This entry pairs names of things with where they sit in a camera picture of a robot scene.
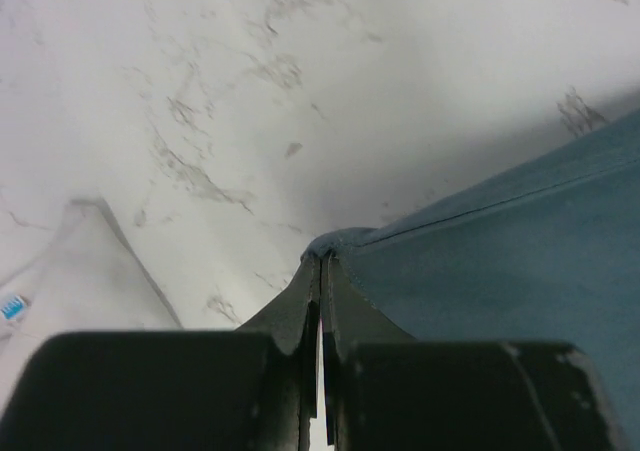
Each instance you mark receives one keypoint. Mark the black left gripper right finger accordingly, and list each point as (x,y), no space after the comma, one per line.
(387,390)

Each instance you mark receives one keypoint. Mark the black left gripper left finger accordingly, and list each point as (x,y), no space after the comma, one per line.
(253,388)

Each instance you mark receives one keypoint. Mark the teal blue polo shirt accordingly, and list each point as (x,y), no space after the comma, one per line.
(546,250)

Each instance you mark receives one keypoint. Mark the white folded t shirt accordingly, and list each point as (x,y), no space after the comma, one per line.
(87,278)

